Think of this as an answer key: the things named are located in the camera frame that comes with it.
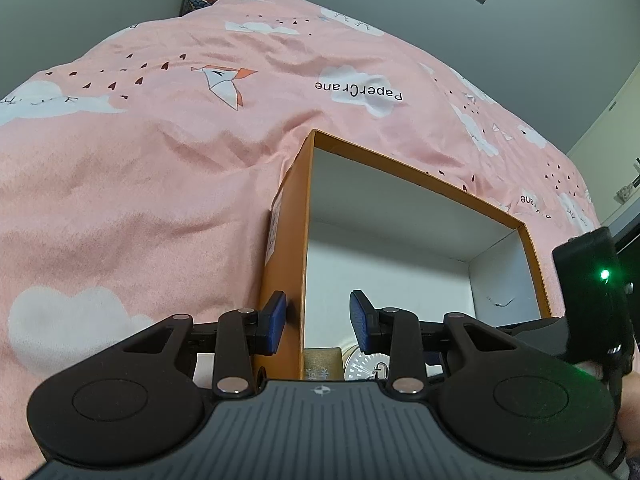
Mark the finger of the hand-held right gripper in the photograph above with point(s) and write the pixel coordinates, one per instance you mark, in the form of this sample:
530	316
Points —
545	336

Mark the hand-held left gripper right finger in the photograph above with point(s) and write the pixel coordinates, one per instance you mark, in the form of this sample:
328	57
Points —
362	327

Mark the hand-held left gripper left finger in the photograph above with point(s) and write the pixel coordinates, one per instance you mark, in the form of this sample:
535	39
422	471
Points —
275	322

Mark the orange cardboard box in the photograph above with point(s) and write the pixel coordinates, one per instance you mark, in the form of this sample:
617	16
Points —
285	240

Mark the person's right hand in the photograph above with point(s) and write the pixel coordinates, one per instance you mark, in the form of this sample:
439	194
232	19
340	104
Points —
632	410

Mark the small gold box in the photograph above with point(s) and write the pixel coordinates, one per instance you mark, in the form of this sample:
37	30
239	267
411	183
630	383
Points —
322	362

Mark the dark furniture edge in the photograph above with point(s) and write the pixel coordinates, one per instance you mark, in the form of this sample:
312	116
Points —
627	230

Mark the pink printed blanket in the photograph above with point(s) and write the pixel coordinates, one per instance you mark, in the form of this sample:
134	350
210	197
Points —
150	185

